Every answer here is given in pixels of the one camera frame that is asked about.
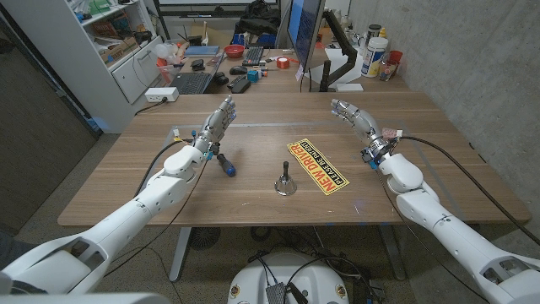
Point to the yellow bottle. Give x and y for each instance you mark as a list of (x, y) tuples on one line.
[(383, 33)]

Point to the white paper sheet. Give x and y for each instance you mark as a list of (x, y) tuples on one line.
[(333, 57)]

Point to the black computer mouse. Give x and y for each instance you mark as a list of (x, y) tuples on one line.
[(238, 70)]

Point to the white shelf cabinet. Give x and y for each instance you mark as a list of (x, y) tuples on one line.
[(76, 63)]

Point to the wooden office desk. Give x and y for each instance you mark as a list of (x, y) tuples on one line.
[(278, 82)]

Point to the white power strip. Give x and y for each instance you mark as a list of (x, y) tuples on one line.
[(161, 94)]

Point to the yellow new driver bumper sticker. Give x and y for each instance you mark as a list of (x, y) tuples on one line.
[(318, 166)]

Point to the white wipes canister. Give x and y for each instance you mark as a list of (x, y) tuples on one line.
[(374, 57)]

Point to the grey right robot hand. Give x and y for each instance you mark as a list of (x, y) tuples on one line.
[(363, 122)]

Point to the small blue cube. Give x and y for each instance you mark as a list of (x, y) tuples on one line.
[(252, 76)]

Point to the black wallet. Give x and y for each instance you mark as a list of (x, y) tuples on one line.
[(197, 64)]

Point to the open black laptop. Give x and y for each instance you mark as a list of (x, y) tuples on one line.
[(192, 82)]

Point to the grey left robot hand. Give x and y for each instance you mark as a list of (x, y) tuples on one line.
[(215, 126)]

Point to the red cup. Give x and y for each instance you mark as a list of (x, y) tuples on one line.
[(395, 56)]

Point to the flat white box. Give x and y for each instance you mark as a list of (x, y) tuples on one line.
[(349, 87)]

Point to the computer monitor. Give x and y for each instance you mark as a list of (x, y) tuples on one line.
[(306, 29)]

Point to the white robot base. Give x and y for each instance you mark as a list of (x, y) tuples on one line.
[(312, 283)]

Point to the red bowl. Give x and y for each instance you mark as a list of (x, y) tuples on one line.
[(234, 51)]

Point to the small pink packet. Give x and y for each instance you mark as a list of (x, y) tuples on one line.
[(390, 132)]

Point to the black round floor fan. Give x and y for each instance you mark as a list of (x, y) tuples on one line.
[(204, 237)]

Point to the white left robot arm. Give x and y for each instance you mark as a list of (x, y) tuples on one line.
[(135, 215)]

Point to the glass jar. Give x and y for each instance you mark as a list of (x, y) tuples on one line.
[(387, 71)]

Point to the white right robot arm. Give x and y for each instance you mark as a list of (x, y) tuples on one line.
[(447, 228)]

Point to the black oblong case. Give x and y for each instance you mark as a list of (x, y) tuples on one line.
[(241, 86)]

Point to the orange tape roll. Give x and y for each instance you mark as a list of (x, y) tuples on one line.
[(283, 63)]

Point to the grey table leg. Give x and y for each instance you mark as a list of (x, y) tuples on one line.
[(392, 253), (179, 255)]

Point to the small black camera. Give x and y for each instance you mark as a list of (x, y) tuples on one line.
[(220, 78)]

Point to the black backpack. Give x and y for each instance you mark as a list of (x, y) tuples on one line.
[(258, 19)]

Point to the black keyboard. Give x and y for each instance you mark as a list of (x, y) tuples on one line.
[(253, 56)]

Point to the blue book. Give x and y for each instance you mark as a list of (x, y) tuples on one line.
[(201, 51)]

